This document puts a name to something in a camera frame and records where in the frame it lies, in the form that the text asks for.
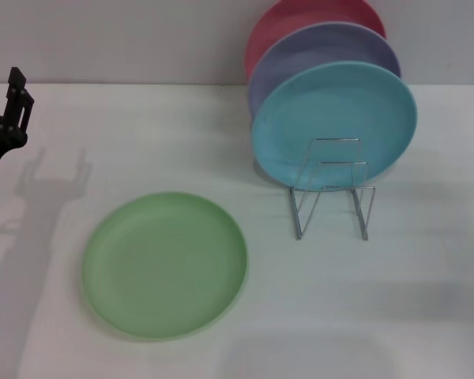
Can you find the purple plastic plate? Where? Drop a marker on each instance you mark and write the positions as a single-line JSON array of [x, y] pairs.
[[324, 47]]

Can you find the green plastic plate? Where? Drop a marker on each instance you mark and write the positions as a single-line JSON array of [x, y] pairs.
[[164, 268]]

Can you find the red plastic plate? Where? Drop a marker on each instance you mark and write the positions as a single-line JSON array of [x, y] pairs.
[[300, 16]]

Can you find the cyan plastic plate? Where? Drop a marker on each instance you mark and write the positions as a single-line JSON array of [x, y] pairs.
[[332, 114]]

